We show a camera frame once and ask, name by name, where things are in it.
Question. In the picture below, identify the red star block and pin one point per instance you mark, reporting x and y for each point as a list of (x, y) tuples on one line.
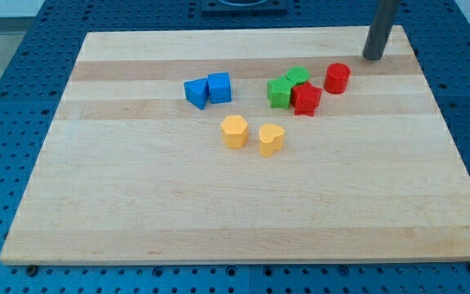
[(305, 99)]

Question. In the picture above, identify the blue triangle block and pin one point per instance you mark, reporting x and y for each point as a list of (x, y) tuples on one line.
[(197, 92)]

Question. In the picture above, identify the light wooden board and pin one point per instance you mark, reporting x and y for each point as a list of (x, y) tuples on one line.
[(131, 173)]

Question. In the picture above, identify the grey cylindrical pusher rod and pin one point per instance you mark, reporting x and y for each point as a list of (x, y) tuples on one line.
[(380, 29)]

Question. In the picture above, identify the green cylinder block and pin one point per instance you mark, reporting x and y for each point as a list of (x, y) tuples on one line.
[(298, 75)]

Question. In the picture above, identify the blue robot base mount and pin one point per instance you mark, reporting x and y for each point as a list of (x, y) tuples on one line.
[(215, 7)]

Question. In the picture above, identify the red cylinder block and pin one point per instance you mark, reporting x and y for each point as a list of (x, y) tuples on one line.
[(336, 79)]

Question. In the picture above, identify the green star block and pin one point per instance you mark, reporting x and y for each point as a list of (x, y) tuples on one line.
[(279, 92)]

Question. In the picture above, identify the yellow hexagon block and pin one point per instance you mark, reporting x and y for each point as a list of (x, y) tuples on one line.
[(234, 131)]

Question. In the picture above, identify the yellow heart block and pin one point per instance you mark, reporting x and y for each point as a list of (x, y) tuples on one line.
[(271, 139)]

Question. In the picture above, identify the blue cube block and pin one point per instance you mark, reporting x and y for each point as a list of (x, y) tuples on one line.
[(219, 87)]

